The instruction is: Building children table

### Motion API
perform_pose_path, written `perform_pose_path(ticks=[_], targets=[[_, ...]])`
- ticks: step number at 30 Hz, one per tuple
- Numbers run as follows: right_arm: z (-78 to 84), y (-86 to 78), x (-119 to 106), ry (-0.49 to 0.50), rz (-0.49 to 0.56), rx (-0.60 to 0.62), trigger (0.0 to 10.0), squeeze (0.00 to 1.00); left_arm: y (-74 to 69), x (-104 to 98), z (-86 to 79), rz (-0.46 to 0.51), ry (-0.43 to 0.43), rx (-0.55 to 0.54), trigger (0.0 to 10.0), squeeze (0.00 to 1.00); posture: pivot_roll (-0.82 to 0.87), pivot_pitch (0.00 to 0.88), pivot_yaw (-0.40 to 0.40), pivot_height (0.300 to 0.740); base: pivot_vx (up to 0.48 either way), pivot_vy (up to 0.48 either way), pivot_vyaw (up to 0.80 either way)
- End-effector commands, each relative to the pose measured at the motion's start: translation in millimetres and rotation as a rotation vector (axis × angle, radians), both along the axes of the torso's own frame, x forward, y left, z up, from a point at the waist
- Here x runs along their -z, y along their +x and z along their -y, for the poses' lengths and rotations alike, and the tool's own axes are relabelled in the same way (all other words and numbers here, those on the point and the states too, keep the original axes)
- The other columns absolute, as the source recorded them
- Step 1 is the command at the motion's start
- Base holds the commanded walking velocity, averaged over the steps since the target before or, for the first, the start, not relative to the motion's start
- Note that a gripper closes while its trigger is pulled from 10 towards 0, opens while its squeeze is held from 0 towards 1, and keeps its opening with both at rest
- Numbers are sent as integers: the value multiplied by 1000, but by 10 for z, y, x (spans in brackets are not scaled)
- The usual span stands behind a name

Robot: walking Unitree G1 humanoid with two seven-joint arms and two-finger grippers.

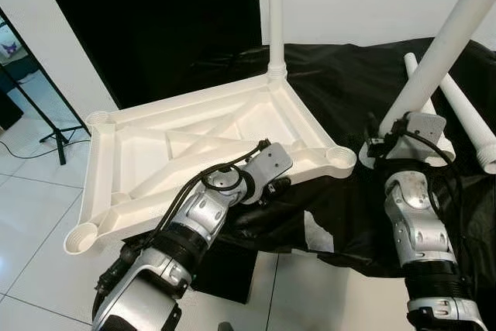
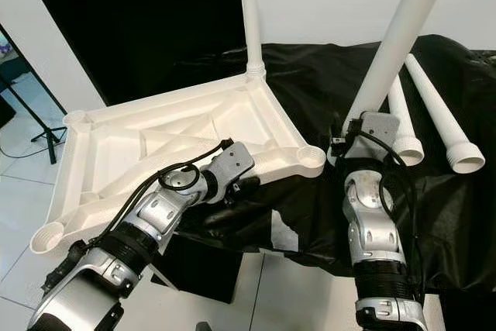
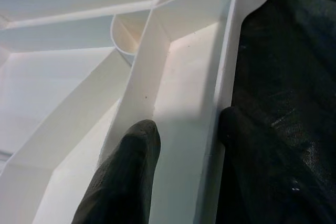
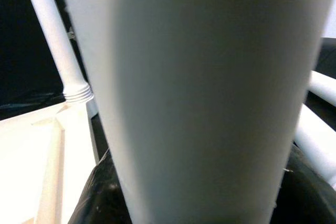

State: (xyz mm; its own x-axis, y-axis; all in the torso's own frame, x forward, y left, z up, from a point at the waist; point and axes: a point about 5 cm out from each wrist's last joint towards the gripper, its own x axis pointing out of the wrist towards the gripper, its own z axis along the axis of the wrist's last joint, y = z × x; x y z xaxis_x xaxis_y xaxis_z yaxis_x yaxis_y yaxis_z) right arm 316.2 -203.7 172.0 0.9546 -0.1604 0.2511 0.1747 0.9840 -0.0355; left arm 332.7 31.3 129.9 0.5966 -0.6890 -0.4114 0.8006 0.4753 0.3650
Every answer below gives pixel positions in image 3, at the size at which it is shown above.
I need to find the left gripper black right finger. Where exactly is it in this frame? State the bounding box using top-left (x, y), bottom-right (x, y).
top-left (219, 106), bottom-right (316, 224)

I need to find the white plastic table top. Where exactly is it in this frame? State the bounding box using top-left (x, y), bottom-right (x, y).
top-left (0, 0), bottom-right (276, 224)

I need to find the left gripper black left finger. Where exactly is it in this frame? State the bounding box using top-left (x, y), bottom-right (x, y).
top-left (72, 119), bottom-right (161, 224)

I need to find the black plastic table cover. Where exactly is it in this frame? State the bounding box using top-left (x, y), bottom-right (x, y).
top-left (0, 0), bottom-right (336, 224)

